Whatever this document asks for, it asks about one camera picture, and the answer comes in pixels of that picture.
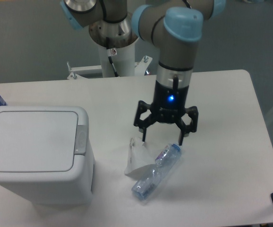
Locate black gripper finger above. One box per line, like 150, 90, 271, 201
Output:
134, 100, 159, 141
176, 105, 199, 146

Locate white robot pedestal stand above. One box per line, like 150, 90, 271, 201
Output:
66, 14, 154, 80

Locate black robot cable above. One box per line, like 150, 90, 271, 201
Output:
105, 37, 120, 78

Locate crushed clear plastic bottle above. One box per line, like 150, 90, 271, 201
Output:
131, 143, 182, 205

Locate crumpled white paper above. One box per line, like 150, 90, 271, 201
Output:
124, 137, 155, 178

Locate white plastic trash can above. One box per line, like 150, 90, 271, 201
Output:
0, 106, 94, 205

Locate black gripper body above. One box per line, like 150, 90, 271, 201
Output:
150, 81, 189, 123

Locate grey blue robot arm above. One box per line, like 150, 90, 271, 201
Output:
60, 0, 226, 143

